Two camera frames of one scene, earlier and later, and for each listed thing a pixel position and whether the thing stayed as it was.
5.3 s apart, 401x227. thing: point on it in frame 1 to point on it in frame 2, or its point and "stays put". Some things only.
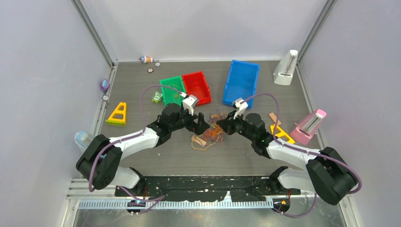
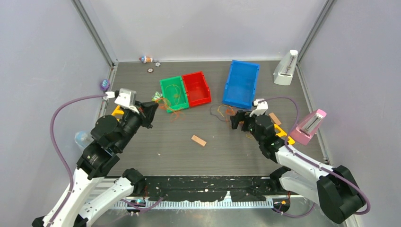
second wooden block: (272, 114) stays put
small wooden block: (196, 139) stays put
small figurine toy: (146, 59) stays put
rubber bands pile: (215, 133) to (229, 111)
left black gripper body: (185, 120) to (133, 121)
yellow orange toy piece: (282, 134) stays put
